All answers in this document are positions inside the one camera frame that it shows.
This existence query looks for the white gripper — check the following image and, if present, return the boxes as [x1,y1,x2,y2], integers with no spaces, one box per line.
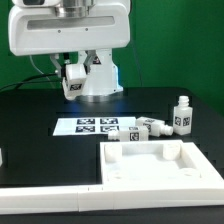
[8,3,130,78]

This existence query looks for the white square table top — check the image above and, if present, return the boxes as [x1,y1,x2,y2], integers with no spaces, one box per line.
[100,140,224,185]

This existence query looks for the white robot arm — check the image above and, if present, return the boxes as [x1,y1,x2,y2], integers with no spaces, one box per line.
[8,0,131,101]

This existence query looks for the sheet with marker tags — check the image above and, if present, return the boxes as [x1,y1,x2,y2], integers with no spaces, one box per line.
[53,117,136,136]

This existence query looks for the grey cable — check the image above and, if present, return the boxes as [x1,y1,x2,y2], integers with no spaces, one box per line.
[28,54,64,79]

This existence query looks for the black cables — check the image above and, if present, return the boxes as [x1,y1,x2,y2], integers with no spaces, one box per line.
[0,72,68,94]

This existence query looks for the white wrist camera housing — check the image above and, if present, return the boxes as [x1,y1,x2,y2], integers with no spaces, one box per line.
[12,0,61,7]

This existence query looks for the white L-shaped fixture frame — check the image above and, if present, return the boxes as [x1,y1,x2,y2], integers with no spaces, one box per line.
[0,142,224,216]

